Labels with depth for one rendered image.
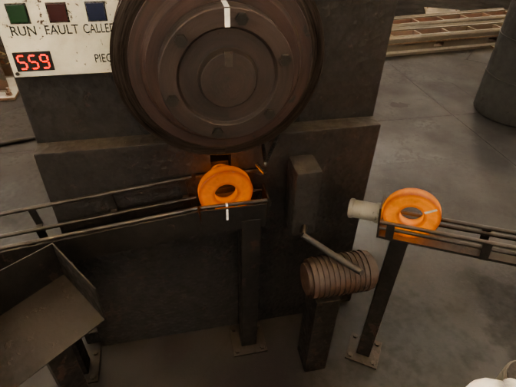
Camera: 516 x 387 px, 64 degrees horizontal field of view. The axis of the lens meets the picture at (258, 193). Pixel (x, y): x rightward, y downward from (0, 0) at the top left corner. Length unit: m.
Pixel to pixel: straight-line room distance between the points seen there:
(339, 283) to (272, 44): 0.73
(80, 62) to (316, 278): 0.85
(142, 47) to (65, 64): 0.26
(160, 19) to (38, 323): 0.74
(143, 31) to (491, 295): 1.79
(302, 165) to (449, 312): 1.07
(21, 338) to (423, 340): 1.41
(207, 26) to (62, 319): 0.74
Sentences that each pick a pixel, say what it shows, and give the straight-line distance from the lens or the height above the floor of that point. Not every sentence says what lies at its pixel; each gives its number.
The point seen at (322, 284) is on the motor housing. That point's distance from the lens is 1.26.
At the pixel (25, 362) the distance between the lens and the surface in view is 1.10.
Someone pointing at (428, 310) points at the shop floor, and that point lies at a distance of 1.96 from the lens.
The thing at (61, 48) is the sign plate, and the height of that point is 1.12.
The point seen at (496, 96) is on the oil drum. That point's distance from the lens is 3.59.
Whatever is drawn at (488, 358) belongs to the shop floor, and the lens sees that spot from 1.93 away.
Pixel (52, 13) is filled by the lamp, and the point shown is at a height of 1.20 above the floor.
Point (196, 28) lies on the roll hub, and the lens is 0.84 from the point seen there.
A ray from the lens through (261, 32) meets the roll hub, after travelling 0.86.
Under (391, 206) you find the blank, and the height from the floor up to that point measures 0.72.
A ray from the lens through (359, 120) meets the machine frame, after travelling 1.30.
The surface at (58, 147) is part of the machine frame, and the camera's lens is 1.20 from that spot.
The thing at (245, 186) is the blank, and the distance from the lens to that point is 1.16.
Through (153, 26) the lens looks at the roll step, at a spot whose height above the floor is 1.21.
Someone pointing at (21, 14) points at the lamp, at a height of 1.20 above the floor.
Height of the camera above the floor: 1.45
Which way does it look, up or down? 38 degrees down
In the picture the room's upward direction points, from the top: 2 degrees clockwise
